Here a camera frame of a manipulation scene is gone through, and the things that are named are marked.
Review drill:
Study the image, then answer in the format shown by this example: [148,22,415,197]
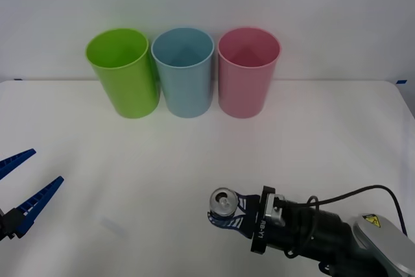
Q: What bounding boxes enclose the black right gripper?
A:
[206,186,305,255]

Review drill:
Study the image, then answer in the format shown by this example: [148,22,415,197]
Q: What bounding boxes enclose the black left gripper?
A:
[0,149,65,243]

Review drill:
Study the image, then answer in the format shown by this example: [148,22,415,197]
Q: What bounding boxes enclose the silver drink can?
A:
[208,187,240,220]

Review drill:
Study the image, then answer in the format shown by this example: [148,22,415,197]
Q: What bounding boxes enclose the pink plastic bin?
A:
[217,27,281,119]

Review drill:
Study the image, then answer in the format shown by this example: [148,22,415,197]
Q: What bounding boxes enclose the pale blue plastic bin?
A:
[150,27,215,119]

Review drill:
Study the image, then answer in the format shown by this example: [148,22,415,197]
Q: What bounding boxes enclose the green plastic bin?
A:
[85,28,160,119]

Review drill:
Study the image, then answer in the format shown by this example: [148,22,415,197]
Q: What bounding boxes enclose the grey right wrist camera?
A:
[264,193,287,227]

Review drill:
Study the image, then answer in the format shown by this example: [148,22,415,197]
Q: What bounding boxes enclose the black right camera cable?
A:
[274,185,409,237]

